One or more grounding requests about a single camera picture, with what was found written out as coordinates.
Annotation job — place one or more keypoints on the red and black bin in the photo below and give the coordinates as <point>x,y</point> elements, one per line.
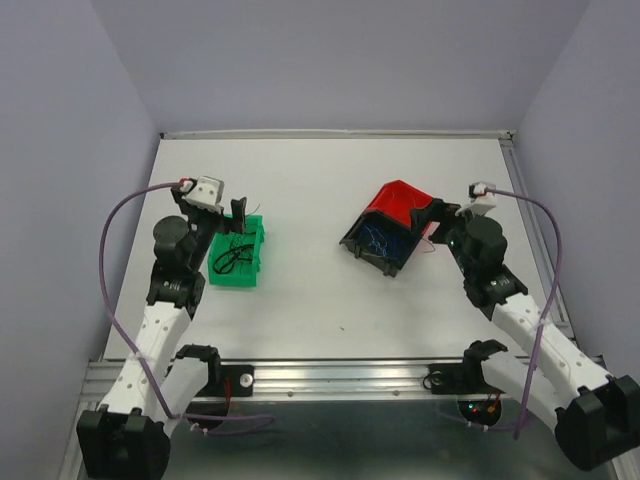
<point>381,235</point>

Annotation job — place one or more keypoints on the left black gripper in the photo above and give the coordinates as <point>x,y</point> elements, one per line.
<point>225,223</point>

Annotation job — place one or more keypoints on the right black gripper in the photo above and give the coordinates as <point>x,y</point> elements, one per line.
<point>421,216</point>

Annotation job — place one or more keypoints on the aluminium rail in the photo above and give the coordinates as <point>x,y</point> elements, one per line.
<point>534,218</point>
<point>320,380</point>

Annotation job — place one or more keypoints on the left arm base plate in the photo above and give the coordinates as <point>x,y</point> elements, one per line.
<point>226,380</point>

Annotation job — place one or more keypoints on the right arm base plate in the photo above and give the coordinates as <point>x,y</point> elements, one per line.
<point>460,377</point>

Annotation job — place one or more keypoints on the front aluminium rail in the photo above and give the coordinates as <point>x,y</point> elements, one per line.
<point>320,380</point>

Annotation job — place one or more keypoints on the right aluminium rail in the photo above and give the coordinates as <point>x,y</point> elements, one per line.
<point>534,218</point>

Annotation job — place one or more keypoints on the green plastic bin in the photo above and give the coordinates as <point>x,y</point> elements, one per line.
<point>234,259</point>

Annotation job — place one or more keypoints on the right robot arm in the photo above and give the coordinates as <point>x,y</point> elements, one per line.
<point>593,415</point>

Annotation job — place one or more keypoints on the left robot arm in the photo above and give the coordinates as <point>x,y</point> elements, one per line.
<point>128,436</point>

